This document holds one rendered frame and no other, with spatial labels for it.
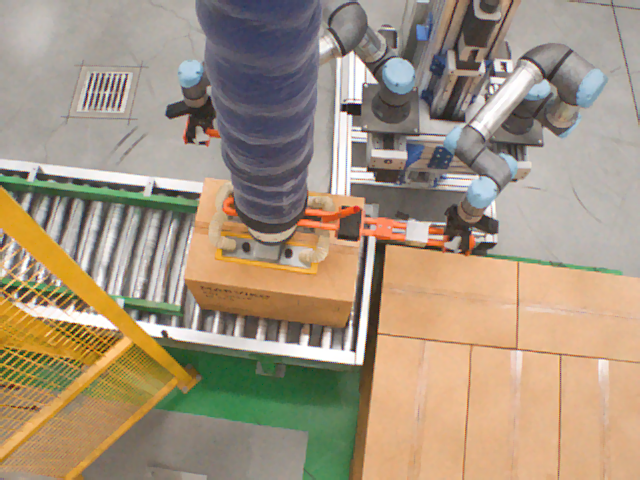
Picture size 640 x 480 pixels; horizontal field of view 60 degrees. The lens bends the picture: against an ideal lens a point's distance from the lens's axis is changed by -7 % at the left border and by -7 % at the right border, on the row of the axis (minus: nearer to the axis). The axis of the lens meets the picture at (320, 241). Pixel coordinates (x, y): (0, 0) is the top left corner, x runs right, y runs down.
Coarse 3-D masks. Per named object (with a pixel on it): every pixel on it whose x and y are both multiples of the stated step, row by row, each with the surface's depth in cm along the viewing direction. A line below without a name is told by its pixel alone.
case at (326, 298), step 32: (224, 224) 213; (192, 256) 208; (352, 256) 211; (192, 288) 215; (224, 288) 209; (256, 288) 205; (288, 288) 205; (320, 288) 206; (352, 288) 206; (288, 320) 241; (320, 320) 234
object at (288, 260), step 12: (240, 240) 196; (252, 240) 196; (216, 252) 195; (228, 252) 194; (240, 252) 195; (252, 252) 195; (288, 252) 193; (252, 264) 194; (264, 264) 194; (276, 264) 194; (288, 264) 194; (300, 264) 194; (312, 264) 195
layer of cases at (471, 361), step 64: (384, 256) 257; (448, 256) 256; (384, 320) 244; (448, 320) 245; (512, 320) 246; (576, 320) 247; (384, 384) 234; (448, 384) 235; (512, 384) 236; (576, 384) 237; (384, 448) 225; (448, 448) 226; (512, 448) 226; (576, 448) 227
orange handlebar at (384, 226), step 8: (216, 136) 199; (224, 200) 189; (232, 200) 189; (224, 208) 188; (320, 216) 189; (304, 224) 187; (312, 224) 187; (320, 224) 187; (328, 224) 187; (368, 224) 190; (376, 224) 189; (384, 224) 188; (392, 224) 188; (400, 224) 188; (368, 232) 187; (376, 232) 187; (384, 232) 187; (392, 232) 188; (432, 232) 189; (440, 232) 188; (400, 240) 187; (432, 240) 187; (440, 240) 187; (472, 240) 188
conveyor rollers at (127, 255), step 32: (32, 192) 259; (96, 224) 254; (160, 224) 257; (192, 224) 256; (32, 256) 248; (128, 256) 249; (0, 288) 241; (160, 288) 244; (160, 320) 242; (192, 320) 240; (352, 320) 243
